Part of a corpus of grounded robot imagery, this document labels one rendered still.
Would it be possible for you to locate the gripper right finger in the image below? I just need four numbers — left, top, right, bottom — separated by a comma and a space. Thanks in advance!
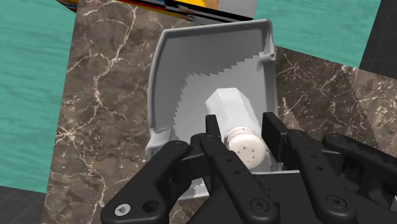
261, 111, 397, 224

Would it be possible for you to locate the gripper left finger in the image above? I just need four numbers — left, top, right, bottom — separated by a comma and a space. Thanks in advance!
100, 115, 279, 224

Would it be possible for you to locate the white salt shaker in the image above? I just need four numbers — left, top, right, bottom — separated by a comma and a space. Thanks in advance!
205, 87, 268, 171

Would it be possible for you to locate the grey plastic tray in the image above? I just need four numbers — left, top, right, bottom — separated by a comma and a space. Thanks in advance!
144, 19, 279, 201

